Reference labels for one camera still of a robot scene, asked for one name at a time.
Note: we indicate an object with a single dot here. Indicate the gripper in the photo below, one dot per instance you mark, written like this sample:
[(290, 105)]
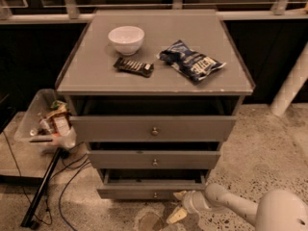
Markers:
[(189, 202)]

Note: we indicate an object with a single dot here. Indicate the grey bottom drawer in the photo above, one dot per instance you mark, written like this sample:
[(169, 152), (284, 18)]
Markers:
[(150, 184)]

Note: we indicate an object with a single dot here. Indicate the grey drawer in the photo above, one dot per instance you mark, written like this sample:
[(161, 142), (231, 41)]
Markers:
[(150, 184), (162, 118), (154, 155)]

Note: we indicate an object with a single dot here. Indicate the grey middle drawer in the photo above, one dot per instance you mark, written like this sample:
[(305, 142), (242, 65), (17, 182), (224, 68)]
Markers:
[(154, 155)]

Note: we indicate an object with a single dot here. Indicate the grey drawer cabinet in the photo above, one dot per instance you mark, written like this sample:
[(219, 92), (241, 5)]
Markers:
[(91, 73)]

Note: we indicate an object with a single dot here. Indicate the grey top drawer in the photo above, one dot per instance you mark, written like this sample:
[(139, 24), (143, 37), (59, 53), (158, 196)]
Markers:
[(162, 118)]

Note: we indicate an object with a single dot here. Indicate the blue chip bag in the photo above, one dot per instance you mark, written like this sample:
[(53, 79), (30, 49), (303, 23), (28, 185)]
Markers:
[(192, 64)]

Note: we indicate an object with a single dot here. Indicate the black candy bar wrapper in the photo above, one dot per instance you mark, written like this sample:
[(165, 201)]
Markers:
[(134, 67)]

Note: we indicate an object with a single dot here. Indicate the brown snack packet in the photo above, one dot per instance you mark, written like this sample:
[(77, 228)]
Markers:
[(56, 121)]

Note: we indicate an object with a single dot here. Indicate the black metal pole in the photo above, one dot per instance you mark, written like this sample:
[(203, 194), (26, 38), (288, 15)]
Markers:
[(26, 222)]

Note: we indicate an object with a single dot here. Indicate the clear plastic bin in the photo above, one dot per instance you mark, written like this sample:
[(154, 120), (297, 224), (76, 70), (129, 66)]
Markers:
[(37, 133)]

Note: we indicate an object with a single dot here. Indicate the white ceramic bowl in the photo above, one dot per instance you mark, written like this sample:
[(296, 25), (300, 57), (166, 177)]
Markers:
[(126, 40)]

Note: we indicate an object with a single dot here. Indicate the white diagonal pillar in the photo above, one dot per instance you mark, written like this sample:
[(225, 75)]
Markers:
[(292, 85)]

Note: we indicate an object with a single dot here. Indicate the metal window railing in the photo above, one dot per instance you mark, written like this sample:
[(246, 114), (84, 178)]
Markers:
[(83, 11)]

